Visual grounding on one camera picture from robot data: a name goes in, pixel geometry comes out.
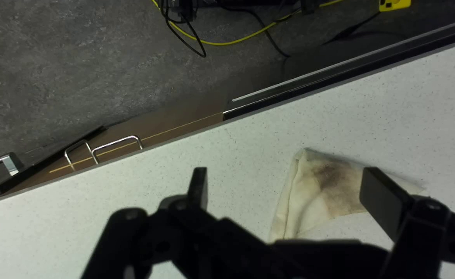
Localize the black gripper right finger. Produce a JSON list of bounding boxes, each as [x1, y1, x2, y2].
[[359, 165, 455, 279]]

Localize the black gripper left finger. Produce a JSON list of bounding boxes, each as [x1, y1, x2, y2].
[[79, 165, 270, 279]]

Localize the stained beige cloth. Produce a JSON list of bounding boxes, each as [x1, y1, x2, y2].
[[267, 147, 429, 244]]

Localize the wooden base cabinet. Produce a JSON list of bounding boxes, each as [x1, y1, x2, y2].
[[2, 97, 227, 196]]

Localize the black dishwasher front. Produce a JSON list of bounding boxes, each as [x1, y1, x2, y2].
[[219, 13, 455, 123]]

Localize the yellow plastic clamp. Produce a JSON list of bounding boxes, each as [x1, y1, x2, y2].
[[377, 0, 413, 13]]

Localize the silver cabinet door handle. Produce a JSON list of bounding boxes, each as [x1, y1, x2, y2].
[[0, 151, 23, 193], [90, 133, 146, 167], [61, 139, 103, 173]]

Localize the yellow floor cable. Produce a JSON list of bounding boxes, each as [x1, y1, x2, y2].
[[151, 0, 345, 47]]

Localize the black cable bundle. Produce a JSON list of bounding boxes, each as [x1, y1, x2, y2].
[[159, 0, 292, 60]]

